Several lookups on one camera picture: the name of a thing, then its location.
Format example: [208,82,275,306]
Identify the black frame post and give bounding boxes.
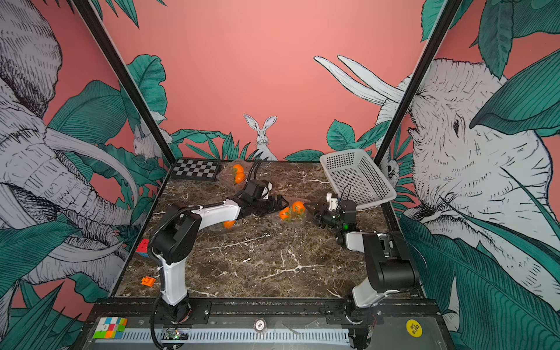
[72,1,176,164]
[372,0,464,167]

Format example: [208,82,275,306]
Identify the orange in right container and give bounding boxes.
[279,207,291,220]

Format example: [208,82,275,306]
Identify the small orange block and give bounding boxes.
[141,276,156,288]

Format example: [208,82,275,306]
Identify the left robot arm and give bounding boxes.
[148,195,289,306]

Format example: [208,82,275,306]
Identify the rubik cube on table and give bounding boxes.
[136,239,149,258]

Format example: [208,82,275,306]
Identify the clear clamshell container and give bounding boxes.
[279,201,308,222]
[217,160,253,188]

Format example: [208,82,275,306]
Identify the orange in left container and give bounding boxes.
[233,164,244,174]

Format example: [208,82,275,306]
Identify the black white checkerboard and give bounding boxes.
[170,157,222,182]

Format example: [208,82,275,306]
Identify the right black frame post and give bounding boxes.
[372,0,464,167]

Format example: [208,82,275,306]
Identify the black front rail frame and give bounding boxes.
[74,297,454,349]

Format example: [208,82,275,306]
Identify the orange in container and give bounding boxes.
[233,164,244,174]
[279,207,291,220]

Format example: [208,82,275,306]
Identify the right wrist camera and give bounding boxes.
[326,192,339,211]

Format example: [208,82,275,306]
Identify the colourful rubik cube front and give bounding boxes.
[93,316,128,339]

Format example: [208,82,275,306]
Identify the white perforated plastic basket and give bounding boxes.
[319,149,397,211]

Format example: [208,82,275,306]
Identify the left black frame post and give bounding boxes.
[72,1,176,164]

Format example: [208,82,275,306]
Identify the yellow round sticker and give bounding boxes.
[406,319,423,338]

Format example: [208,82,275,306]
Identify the white slotted cable duct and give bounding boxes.
[93,327,351,346]

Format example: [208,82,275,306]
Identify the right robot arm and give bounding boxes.
[304,198,420,309]

